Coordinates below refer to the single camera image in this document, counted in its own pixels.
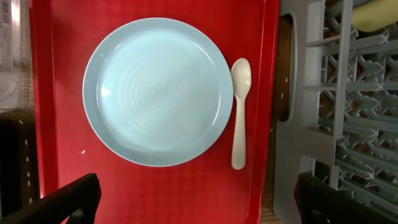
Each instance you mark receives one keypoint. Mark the yellow plastic cup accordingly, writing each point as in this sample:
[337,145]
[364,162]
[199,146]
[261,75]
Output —
[374,15]

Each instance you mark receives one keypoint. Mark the clear plastic bin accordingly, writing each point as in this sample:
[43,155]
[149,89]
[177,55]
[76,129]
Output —
[10,54]

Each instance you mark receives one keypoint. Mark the black plastic tray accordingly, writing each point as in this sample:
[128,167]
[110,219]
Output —
[19,166]

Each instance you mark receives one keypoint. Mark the grey dishwasher rack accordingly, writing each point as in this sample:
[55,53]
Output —
[342,124]

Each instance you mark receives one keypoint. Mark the large light blue plate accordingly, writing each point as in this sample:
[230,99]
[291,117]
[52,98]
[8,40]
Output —
[157,92]

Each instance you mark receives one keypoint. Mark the white plastic spoon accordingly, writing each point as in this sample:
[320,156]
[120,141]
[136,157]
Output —
[241,77]

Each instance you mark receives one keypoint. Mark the red serving tray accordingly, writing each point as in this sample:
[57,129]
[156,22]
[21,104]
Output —
[207,189]

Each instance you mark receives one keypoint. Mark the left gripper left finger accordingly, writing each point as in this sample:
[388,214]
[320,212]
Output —
[76,202]

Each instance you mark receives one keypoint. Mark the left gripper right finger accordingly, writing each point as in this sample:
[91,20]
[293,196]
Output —
[319,203]

